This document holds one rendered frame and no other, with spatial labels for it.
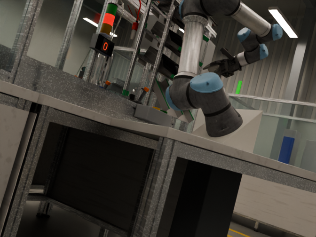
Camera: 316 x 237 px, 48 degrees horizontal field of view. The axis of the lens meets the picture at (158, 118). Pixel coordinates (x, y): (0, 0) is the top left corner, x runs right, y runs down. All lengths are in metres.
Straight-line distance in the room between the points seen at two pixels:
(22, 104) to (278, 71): 10.29
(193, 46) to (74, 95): 0.57
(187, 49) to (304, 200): 4.12
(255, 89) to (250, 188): 5.88
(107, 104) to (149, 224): 0.57
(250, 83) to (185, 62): 9.80
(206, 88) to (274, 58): 9.94
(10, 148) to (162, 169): 0.43
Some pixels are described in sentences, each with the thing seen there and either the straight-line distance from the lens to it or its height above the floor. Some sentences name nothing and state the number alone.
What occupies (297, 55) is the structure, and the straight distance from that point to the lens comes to 9.83.
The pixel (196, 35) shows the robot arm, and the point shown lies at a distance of 1.58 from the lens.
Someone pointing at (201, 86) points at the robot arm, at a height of 1.06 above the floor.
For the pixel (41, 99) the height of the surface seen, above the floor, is 0.84.
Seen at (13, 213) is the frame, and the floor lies 0.50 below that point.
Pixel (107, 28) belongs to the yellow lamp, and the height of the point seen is 1.29.
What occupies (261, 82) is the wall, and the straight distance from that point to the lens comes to 11.16.
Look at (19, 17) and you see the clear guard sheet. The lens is 1.10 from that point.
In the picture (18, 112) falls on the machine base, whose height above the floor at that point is 0.79.
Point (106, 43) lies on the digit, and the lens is 1.79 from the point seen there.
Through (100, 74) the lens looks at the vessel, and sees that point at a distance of 2.76.
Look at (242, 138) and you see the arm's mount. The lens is 1.44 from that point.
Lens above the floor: 0.80
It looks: 5 degrees up
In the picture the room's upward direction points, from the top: 15 degrees clockwise
